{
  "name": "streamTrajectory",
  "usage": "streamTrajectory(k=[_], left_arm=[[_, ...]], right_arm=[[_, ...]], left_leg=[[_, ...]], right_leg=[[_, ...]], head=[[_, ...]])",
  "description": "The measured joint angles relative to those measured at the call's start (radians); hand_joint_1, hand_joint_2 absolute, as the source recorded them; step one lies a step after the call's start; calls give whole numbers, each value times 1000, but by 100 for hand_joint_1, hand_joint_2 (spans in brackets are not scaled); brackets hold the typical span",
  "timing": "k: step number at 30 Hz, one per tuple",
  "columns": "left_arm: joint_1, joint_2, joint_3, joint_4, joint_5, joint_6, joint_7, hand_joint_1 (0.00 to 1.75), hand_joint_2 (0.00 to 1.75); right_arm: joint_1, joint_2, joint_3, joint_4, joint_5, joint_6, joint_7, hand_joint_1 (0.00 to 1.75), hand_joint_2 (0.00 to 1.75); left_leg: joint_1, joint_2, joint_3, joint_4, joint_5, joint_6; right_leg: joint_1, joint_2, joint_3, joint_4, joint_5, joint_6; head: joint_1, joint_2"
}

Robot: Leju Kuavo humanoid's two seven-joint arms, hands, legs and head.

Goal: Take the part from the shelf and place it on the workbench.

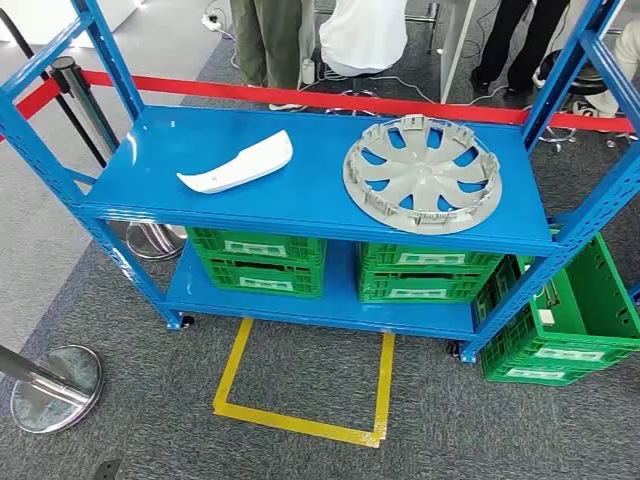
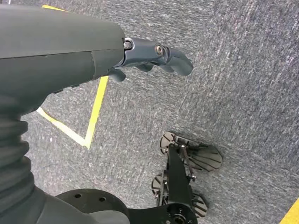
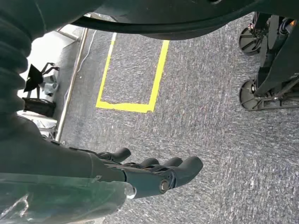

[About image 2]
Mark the yellow floor tape square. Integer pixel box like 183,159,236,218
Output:
36,4,109,151
279,197,299,224

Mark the black robot left foot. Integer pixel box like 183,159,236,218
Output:
160,132,223,172

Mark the black robot foot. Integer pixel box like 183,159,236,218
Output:
151,173,208,218
160,132,223,172

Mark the black robot right foot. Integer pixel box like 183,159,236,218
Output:
151,173,208,218

